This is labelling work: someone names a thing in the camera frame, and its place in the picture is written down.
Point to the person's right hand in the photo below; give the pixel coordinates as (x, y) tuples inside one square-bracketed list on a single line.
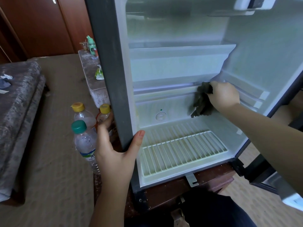
[(223, 97)]

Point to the person's left hand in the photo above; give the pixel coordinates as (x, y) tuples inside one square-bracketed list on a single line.
[(116, 160)]

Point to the dark grey cloth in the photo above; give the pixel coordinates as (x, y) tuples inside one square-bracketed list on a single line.
[(201, 101)]

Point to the green cap water bottle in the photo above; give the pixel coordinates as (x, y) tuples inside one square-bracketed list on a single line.
[(86, 144)]

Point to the yellow label drink bottle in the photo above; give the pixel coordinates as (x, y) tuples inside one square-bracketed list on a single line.
[(104, 115)]

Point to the orange soda bottle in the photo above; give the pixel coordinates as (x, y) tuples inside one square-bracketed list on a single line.
[(83, 114)]

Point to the fridge door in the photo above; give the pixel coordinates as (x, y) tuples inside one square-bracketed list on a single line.
[(279, 177)]

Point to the grey mini fridge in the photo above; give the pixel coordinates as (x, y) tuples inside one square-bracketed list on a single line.
[(109, 59)]

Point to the person's right forearm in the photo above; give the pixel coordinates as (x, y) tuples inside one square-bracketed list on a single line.
[(270, 139)]

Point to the person's right foot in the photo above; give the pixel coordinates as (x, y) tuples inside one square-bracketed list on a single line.
[(179, 217)]

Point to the person's dark trousers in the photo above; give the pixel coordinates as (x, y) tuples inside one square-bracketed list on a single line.
[(218, 212)]

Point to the dark red wooden stand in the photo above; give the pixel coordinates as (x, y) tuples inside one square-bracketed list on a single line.
[(189, 189)]

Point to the grey upholstered bench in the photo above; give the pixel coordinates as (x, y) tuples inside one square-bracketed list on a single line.
[(94, 78)]

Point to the green packet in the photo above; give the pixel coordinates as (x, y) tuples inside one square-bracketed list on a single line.
[(99, 73)]

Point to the grey velvet sofa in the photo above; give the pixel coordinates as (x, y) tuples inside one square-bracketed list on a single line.
[(19, 125)]

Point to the green toy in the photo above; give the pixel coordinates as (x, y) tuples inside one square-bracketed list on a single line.
[(91, 44)]

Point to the grey garment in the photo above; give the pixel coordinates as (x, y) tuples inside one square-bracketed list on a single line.
[(4, 82)]

